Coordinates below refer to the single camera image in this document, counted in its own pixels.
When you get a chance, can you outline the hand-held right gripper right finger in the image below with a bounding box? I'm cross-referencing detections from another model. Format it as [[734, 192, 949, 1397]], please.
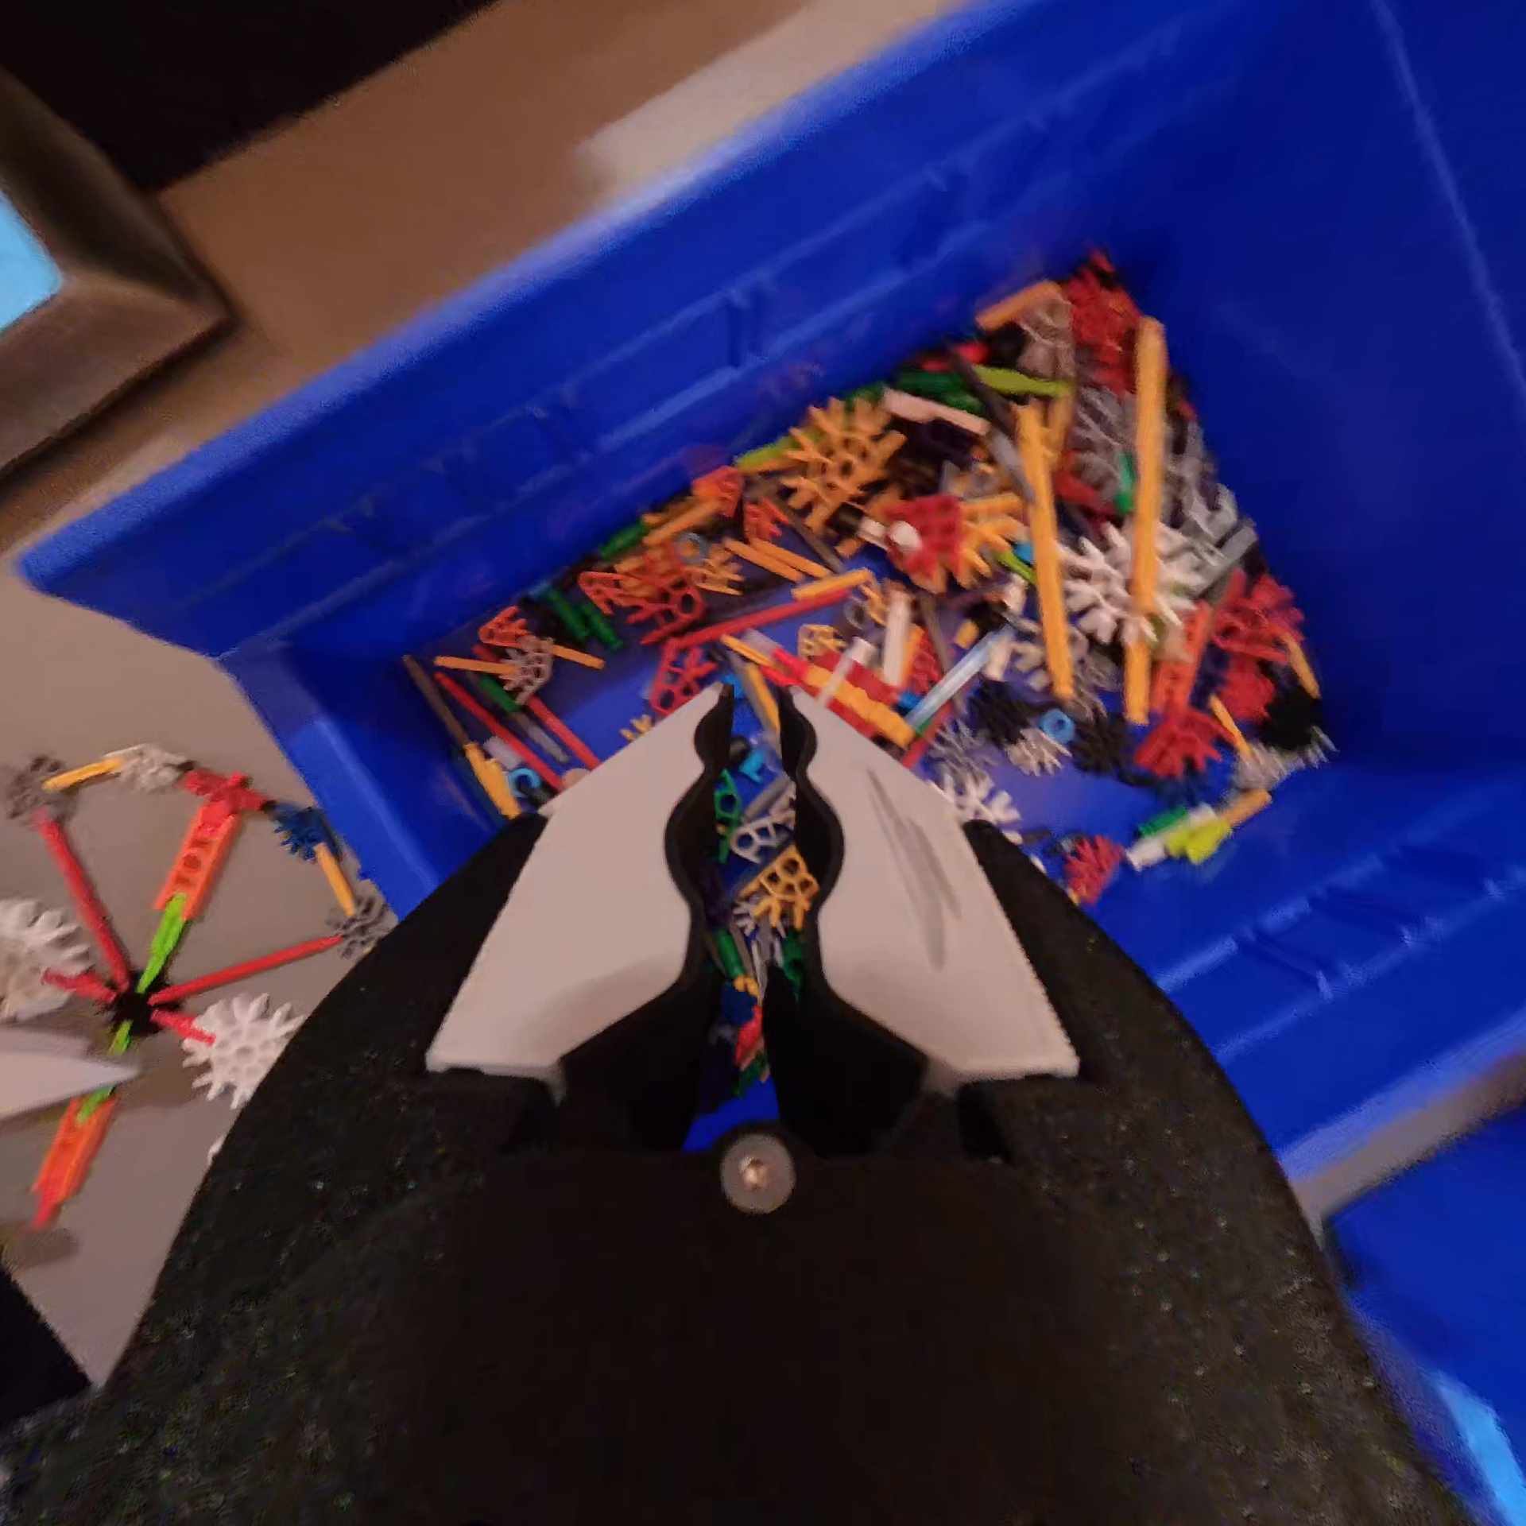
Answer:
[[777, 687, 1080, 1097]]

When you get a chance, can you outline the pile of toy construction pieces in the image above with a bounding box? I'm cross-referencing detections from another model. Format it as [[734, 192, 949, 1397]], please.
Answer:
[[399, 249, 1336, 1116]]

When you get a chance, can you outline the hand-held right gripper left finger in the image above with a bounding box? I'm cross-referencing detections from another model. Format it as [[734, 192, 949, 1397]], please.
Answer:
[[424, 682, 734, 1092]]

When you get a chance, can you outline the blue plastic bin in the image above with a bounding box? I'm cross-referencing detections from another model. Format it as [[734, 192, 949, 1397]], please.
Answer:
[[17, 0, 1526, 1182], [1322, 1108, 1526, 1526]]

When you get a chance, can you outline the colourful toy rod wheel assembly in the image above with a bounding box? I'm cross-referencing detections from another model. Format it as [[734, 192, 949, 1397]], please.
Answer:
[[0, 741, 395, 1235]]

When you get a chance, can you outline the black cardboard box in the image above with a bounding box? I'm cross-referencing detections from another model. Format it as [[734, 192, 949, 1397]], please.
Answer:
[[0, 0, 502, 192]]

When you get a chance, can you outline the long red toy rod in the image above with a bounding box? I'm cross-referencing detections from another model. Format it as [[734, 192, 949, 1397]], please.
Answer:
[[147, 933, 348, 1003]]

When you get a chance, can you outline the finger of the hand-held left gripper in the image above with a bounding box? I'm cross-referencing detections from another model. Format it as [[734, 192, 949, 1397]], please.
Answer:
[[0, 1030, 141, 1125]]

